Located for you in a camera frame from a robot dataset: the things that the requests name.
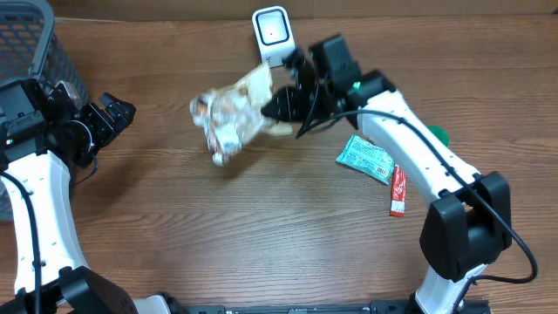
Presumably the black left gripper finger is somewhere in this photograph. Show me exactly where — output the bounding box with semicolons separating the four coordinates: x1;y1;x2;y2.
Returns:
112;102;137;132
99;92;126;114

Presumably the teal wet wipes pack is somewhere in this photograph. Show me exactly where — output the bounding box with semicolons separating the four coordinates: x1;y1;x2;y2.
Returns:
336;134;394;185

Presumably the brown red snack bag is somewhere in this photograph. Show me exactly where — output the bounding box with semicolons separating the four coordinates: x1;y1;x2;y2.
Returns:
189;64;293;167

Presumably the green lid jar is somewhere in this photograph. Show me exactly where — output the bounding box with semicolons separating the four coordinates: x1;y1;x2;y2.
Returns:
428;126;450;147

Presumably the red candy bar wrapper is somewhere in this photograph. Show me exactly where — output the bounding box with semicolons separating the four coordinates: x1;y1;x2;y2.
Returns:
390;165;406;217

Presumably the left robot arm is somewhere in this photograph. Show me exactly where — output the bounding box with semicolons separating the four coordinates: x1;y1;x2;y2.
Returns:
1;78;160;313

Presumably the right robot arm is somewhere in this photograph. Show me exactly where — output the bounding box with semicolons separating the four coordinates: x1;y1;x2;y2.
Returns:
262;35;512;313

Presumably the white barcode scanner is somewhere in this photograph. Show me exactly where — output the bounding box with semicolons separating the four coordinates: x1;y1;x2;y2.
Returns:
252;5;296;67

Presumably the grey plastic mesh basket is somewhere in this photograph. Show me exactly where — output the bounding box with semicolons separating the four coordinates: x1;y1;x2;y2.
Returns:
0;0;91;222

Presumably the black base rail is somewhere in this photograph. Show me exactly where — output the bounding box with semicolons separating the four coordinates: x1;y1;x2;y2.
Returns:
185;300;422;314

